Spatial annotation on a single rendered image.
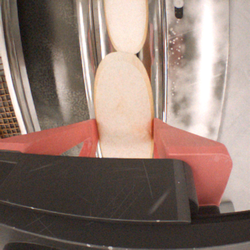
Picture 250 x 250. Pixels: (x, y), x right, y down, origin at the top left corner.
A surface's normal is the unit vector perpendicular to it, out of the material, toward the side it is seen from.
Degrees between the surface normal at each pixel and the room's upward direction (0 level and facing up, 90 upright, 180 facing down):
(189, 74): 0
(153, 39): 0
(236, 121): 0
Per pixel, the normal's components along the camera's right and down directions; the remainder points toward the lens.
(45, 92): -0.11, 0.49
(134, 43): 0.04, 0.69
